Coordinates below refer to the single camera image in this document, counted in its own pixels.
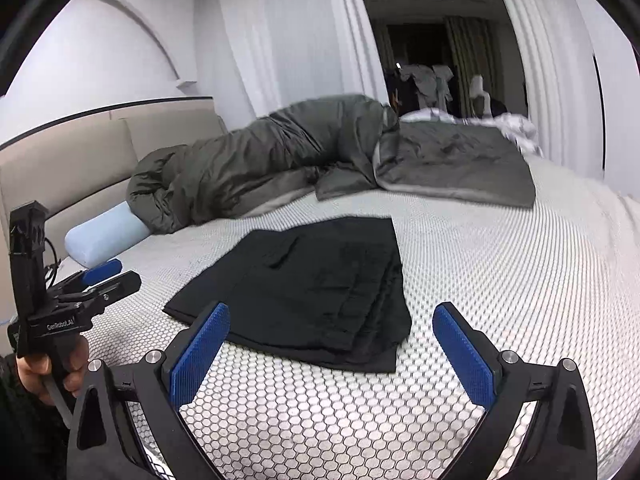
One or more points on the person's left forearm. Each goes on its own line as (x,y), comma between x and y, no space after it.
(25,435)

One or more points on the black pants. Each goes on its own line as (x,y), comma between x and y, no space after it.
(325,285)

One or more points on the white upright object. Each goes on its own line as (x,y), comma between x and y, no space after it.
(478,95)

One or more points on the olive striped curtain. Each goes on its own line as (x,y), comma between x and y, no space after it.
(465,45)

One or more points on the light blue pillow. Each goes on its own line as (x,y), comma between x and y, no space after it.
(100,240)

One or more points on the white curtain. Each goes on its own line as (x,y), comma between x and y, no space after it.
(300,35)
(540,60)

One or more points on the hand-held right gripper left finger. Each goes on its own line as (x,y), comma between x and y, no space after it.
(200,350)

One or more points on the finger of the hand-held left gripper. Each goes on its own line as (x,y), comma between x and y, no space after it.
(102,272)
(120,285)

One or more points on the grey duvet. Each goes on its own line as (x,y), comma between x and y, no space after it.
(300,150)

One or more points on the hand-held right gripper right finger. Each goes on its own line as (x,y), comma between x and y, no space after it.
(465,355)

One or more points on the person's left hand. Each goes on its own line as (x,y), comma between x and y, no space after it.
(30,372)

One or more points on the beige padded headboard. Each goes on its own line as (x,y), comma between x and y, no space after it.
(75,160)

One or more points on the bed with honeycomb cover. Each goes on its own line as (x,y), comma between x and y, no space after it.
(500,285)

